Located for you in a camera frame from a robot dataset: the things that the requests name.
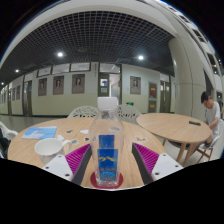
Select framed wall portraits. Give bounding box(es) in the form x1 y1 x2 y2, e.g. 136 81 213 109
1 73 158 101

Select blue and white booklet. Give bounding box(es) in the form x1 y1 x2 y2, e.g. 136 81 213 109
21 125 58 140

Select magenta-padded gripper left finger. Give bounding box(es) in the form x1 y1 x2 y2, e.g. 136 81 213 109
42 143 93 186

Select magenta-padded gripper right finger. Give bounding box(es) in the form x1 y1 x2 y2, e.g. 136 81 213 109
131 142 184 186

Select wooden-legged chair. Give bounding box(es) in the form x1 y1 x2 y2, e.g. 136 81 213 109
196 119 224 163

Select white mug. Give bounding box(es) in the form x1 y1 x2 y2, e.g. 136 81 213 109
34 137 73 166

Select red notice board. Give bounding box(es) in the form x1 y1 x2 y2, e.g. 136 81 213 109
148 82 158 114

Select person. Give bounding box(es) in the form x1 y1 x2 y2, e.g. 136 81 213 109
199 90 223 149

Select black bag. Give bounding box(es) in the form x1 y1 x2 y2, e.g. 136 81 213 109
0 128 11 160

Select clear blue-labelled water bottle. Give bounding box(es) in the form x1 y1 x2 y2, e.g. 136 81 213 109
89 96 125 188

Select round wooden side table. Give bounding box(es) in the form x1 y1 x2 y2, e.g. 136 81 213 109
135 112 213 167

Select round ceiling lights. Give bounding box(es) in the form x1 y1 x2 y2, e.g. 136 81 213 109
13 49 146 74

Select dark door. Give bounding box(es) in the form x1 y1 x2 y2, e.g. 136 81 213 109
97 72 111 98
22 80 34 117
159 81 171 113

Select flat round red coaster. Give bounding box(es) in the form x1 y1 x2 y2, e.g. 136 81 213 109
89 171 124 190

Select white lattice plastic chair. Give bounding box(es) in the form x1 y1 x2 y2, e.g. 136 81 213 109
116 103 143 125
0 121 19 142
67 105 100 119

